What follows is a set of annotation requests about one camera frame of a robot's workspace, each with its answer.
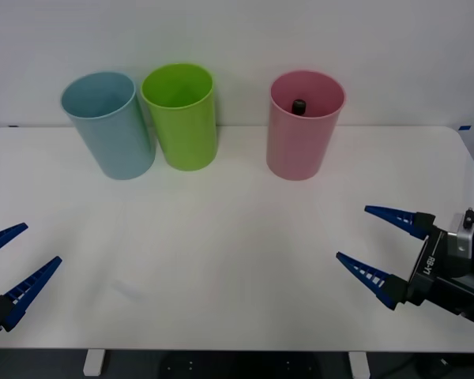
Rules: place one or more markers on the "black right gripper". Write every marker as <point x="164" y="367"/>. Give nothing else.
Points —
<point x="430" y="272"/>

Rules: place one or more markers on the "yellow-green plastic bin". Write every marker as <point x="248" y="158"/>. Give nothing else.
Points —
<point x="185" y="134"/>

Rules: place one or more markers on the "pink plastic bin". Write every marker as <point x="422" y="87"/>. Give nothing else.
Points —
<point x="296" y="146"/>

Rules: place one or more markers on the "pale blue plastic bin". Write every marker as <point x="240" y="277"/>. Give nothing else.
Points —
<point x="114" y="138"/>

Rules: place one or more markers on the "white table leg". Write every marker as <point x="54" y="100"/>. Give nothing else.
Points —
<point x="359" y="363"/>
<point x="92" y="361"/>

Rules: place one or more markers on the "small black-capped plastic bottle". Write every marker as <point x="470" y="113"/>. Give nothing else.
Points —
<point x="299" y="106"/>

